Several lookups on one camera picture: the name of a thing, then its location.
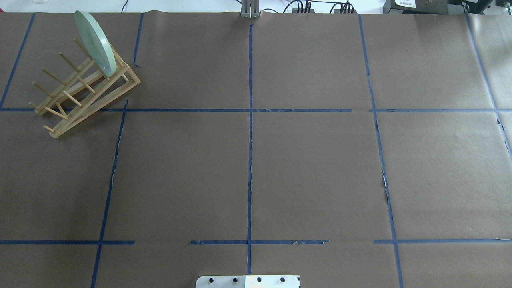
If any pale green plate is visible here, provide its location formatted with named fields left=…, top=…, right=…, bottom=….
left=74, top=10, right=117, bottom=77

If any wooden dish rack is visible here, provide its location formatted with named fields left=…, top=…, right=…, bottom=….
left=28, top=39, right=141, bottom=138

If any black equipment box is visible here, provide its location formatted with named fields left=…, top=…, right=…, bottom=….
left=382, top=0, right=448, bottom=15

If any grey metal camera post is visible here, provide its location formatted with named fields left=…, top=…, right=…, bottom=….
left=238, top=0, right=261, bottom=19

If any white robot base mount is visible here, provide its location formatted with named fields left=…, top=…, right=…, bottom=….
left=195, top=274, right=301, bottom=288

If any black cable hub left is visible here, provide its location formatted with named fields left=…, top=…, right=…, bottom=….
left=290, top=0, right=315, bottom=14

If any black cable hub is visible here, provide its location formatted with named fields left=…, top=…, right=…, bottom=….
left=330, top=0, right=356, bottom=14
left=290, top=0, right=315, bottom=14

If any black cable hub right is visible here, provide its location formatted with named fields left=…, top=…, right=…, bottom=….
left=330, top=0, right=356, bottom=14

